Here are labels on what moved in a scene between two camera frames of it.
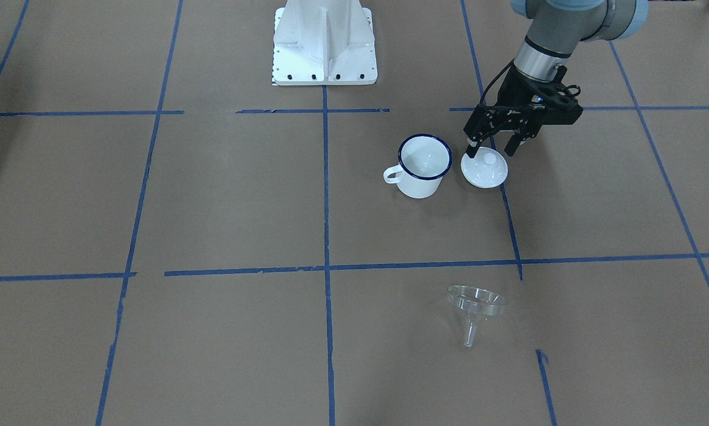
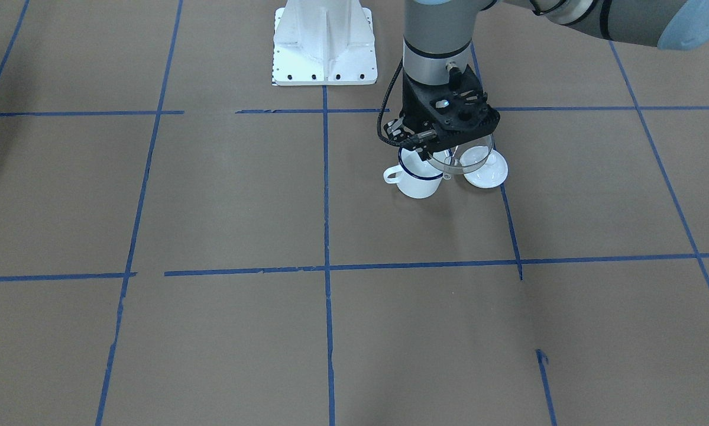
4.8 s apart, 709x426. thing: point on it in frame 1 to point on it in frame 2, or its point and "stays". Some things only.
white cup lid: x=488 y=169 stays
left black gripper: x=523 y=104 to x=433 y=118
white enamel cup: x=423 y=160 stays
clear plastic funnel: x=472 y=303 to x=463 y=158
